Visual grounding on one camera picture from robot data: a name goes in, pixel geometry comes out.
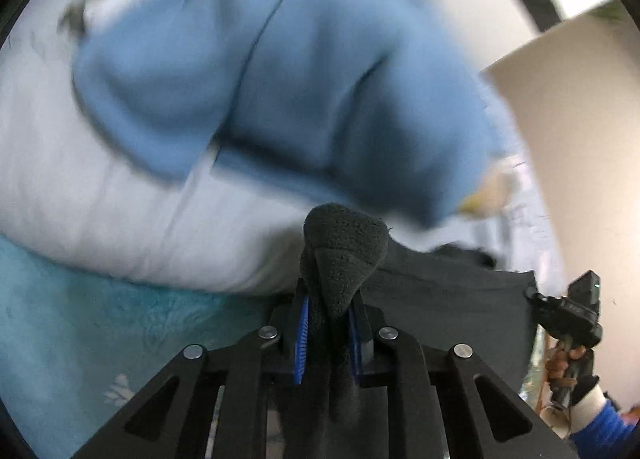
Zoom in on black and white zip jacket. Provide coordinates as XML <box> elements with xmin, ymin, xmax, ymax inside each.
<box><xmin>264</xmin><ymin>202</ymin><xmax>539</xmax><ymax>459</ymax></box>

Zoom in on blue and white sleeve forearm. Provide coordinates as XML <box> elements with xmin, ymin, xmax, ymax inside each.
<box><xmin>570</xmin><ymin>375</ymin><xmax>639</xmax><ymax>459</ymax></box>

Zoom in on right hand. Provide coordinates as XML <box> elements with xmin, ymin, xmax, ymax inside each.
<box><xmin>546</xmin><ymin>341</ymin><xmax>587</xmax><ymax>390</ymax></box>

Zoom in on beige fluffy garment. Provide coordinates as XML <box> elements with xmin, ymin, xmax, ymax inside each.
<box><xmin>458</xmin><ymin>159</ymin><xmax>520</xmax><ymax>218</ymax></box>

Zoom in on teal textured blanket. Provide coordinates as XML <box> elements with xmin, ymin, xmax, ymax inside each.
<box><xmin>1</xmin><ymin>240</ymin><xmax>266</xmax><ymax>458</ymax></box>

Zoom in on grey-blue floral duvet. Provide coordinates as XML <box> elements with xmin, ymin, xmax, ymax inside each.
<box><xmin>1</xmin><ymin>0</ymin><xmax>564</xmax><ymax>294</ymax></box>

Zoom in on light blue fleece garment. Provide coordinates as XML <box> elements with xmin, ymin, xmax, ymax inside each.
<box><xmin>73</xmin><ymin>0</ymin><xmax>504</xmax><ymax>226</ymax></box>

